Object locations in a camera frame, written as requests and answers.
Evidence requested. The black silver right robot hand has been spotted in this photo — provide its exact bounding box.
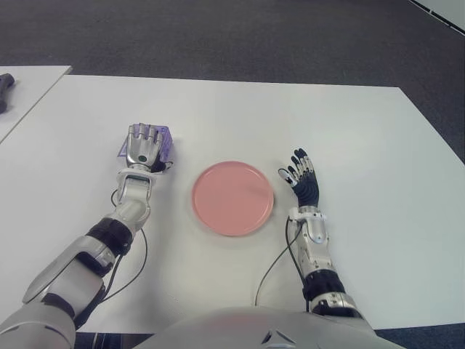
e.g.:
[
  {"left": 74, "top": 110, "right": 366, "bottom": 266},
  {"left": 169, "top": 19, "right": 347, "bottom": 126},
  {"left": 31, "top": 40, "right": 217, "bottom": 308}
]
[{"left": 278, "top": 147, "right": 321, "bottom": 208}]

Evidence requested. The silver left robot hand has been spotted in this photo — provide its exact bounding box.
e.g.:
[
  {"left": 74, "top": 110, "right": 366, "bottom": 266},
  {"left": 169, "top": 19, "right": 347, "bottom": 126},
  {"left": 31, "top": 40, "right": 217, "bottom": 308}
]
[{"left": 124, "top": 123, "right": 171, "bottom": 172}]

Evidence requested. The purple tissue paper pack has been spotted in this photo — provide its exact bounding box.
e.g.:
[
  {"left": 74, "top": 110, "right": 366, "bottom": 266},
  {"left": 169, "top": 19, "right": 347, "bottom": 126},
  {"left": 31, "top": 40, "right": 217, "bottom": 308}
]
[{"left": 116, "top": 123, "right": 174, "bottom": 163}]

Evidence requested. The pink round plate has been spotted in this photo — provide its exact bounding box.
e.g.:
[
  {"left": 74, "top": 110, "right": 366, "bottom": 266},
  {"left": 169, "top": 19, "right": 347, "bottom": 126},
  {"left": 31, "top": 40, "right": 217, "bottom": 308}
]
[{"left": 191, "top": 161, "right": 275, "bottom": 238}]

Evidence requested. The black object on side table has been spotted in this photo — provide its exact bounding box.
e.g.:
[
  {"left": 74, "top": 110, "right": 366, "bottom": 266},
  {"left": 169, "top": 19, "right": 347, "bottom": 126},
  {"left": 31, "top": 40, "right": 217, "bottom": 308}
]
[{"left": 0, "top": 73, "right": 16, "bottom": 114}]

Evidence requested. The grey robot torso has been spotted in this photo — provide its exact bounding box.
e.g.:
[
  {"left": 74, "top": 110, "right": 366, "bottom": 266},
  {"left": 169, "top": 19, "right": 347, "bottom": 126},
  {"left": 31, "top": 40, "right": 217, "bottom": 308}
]
[{"left": 134, "top": 307, "right": 382, "bottom": 349}]

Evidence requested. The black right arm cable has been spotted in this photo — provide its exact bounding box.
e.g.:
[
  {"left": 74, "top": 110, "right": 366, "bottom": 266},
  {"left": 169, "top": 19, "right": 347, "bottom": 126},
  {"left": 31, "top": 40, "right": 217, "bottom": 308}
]
[{"left": 254, "top": 216, "right": 310, "bottom": 310}]

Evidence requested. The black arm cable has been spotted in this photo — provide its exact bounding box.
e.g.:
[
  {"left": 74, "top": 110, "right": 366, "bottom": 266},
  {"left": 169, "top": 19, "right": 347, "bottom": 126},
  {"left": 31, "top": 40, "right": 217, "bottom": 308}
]
[
  {"left": 72, "top": 187, "right": 149, "bottom": 328},
  {"left": 254, "top": 216, "right": 310, "bottom": 310}
]

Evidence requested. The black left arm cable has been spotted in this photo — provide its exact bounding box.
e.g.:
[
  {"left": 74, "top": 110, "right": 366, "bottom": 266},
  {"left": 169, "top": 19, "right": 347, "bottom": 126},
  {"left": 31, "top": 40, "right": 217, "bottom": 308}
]
[{"left": 72, "top": 187, "right": 149, "bottom": 328}]

